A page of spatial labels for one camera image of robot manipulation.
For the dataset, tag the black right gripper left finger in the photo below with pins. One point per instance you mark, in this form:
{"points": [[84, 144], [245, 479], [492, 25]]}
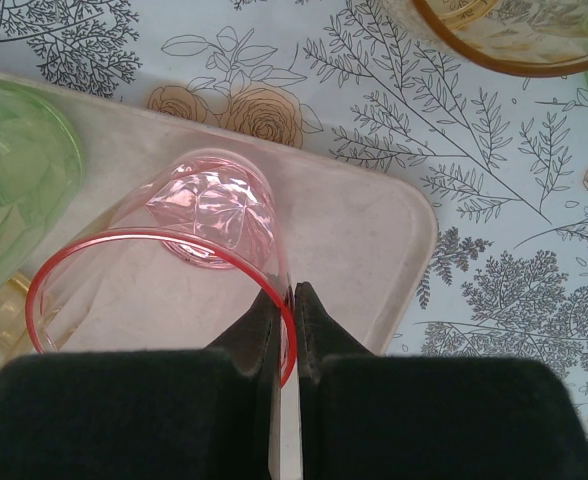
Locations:
{"points": [[124, 415]]}

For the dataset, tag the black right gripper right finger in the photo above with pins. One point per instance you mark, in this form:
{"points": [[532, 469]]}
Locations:
{"points": [[424, 420]]}

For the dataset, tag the pink glass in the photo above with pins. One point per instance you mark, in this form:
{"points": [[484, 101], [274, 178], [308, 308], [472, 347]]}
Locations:
{"points": [[209, 200]]}

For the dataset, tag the short orange glass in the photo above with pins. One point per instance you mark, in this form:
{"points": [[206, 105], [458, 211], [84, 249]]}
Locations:
{"points": [[499, 30]]}

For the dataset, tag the beige plastic tray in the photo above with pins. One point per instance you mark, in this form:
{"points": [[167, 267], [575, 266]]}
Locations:
{"points": [[354, 235]]}

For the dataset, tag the floral tablecloth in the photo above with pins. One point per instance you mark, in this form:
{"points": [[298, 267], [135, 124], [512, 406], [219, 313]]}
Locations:
{"points": [[474, 150]]}

